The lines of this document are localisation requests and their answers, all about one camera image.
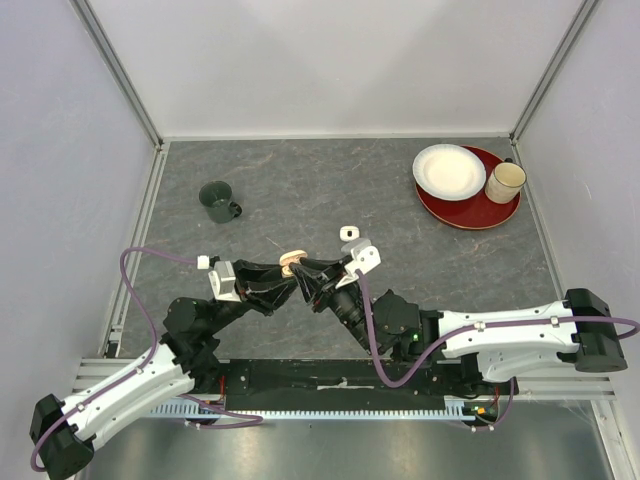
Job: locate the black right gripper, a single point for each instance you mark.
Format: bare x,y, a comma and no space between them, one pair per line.
319,290

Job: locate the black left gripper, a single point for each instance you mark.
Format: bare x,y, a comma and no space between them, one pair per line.
263,297

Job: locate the beige earbud charging case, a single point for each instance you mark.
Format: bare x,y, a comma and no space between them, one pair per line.
289,258

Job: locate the white earbud charging case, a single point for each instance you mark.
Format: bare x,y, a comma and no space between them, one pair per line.
349,233

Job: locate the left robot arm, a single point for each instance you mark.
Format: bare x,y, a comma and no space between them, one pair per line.
66,433

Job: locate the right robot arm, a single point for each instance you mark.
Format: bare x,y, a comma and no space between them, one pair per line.
492,347

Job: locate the dark green mug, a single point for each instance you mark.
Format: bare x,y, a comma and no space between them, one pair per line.
217,199

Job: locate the white plate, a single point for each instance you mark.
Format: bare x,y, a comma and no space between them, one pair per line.
449,172

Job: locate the red round tray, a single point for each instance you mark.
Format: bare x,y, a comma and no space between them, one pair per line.
476,213

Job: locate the beige patterned cup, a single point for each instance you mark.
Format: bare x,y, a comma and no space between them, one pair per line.
505,182

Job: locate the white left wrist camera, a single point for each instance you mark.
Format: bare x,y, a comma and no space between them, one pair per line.
221,276

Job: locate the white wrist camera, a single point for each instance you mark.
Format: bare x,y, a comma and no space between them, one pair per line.
364,257
221,276

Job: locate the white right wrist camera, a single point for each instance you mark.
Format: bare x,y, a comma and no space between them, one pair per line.
364,257

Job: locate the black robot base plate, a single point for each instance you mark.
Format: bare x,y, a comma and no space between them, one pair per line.
339,385

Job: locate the light blue cable duct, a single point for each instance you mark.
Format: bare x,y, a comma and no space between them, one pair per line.
186,409

